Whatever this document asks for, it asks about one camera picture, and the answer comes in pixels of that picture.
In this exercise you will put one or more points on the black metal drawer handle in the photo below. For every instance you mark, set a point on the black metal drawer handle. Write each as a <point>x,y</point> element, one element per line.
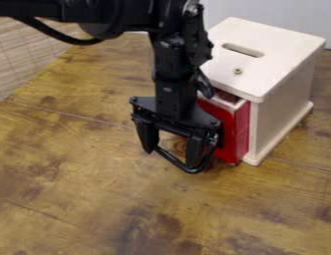
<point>179,163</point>

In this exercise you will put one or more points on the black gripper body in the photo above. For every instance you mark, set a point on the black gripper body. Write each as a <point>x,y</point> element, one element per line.
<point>173,110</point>

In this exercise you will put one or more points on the woven mat at left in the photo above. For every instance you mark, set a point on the woven mat at left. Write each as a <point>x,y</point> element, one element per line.
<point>28,51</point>

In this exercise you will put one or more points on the white wooden box cabinet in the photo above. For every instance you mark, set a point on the white wooden box cabinet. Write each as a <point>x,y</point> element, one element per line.
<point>264,64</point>

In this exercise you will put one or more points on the red drawer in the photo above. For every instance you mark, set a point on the red drawer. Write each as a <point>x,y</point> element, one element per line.
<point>232,110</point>

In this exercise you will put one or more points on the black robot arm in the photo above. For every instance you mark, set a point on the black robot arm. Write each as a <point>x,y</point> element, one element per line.
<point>86,22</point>

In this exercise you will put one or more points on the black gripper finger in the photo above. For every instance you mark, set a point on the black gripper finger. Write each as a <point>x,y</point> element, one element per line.
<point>199,151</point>
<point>149,135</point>

